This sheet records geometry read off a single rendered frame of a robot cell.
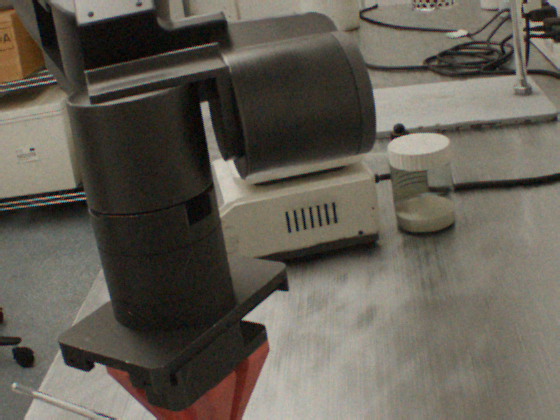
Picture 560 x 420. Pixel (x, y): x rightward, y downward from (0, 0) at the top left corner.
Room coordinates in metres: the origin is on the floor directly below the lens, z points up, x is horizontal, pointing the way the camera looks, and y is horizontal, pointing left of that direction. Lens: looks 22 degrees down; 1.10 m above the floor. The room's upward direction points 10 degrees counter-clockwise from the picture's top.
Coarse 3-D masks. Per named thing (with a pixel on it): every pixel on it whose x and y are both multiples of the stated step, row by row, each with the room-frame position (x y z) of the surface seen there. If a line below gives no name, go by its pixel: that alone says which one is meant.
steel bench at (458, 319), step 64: (384, 64) 1.41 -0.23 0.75; (512, 64) 1.30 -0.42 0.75; (512, 128) 0.99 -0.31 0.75; (384, 192) 0.85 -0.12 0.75; (512, 192) 0.80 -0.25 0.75; (320, 256) 0.73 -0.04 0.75; (384, 256) 0.70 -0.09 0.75; (448, 256) 0.68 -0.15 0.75; (512, 256) 0.66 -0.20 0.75; (256, 320) 0.63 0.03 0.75; (320, 320) 0.61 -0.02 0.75; (384, 320) 0.59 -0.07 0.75; (448, 320) 0.57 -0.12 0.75; (512, 320) 0.55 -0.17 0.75; (64, 384) 0.57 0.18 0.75; (256, 384) 0.53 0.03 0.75; (320, 384) 0.52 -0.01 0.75; (384, 384) 0.50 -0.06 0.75; (448, 384) 0.49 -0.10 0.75; (512, 384) 0.47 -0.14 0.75
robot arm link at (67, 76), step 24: (24, 0) 0.45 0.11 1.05; (48, 0) 0.40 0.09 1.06; (72, 0) 0.40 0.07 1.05; (168, 0) 0.42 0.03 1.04; (24, 24) 0.47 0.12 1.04; (48, 24) 0.45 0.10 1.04; (72, 24) 0.39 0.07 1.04; (48, 48) 0.45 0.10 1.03; (72, 48) 0.40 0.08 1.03; (72, 72) 0.41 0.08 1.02
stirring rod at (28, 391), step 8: (16, 384) 0.46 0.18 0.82; (24, 392) 0.45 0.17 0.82; (32, 392) 0.44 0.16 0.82; (40, 392) 0.44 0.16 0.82; (40, 400) 0.44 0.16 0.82; (48, 400) 0.43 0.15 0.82; (56, 400) 0.43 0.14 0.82; (64, 400) 0.43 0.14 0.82; (64, 408) 0.43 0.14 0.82; (72, 408) 0.42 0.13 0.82; (80, 408) 0.42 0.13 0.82; (88, 408) 0.42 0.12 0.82; (88, 416) 0.41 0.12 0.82; (96, 416) 0.41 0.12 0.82; (104, 416) 0.41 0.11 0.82; (112, 416) 0.41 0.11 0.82
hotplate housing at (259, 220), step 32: (224, 192) 0.75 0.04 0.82; (256, 192) 0.73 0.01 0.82; (288, 192) 0.73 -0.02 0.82; (320, 192) 0.73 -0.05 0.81; (352, 192) 0.73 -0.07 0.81; (224, 224) 0.72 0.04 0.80; (256, 224) 0.72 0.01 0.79; (288, 224) 0.72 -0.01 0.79; (320, 224) 0.72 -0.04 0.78; (352, 224) 0.73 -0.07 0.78; (256, 256) 0.72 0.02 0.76; (288, 256) 0.73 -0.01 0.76
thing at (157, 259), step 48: (96, 240) 0.36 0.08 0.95; (144, 240) 0.34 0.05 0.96; (192, 240) 0.34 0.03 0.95; (144, 288) 0.34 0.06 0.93; (192, 288) 0.34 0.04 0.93; (240, 288) 0.37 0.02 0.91; (288, 288) 0.38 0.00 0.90; (96, 336) 0.34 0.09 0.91; (144, 336) 0.34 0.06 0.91; (192, 336) 0.33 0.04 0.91; (144, 384) 0.31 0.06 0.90
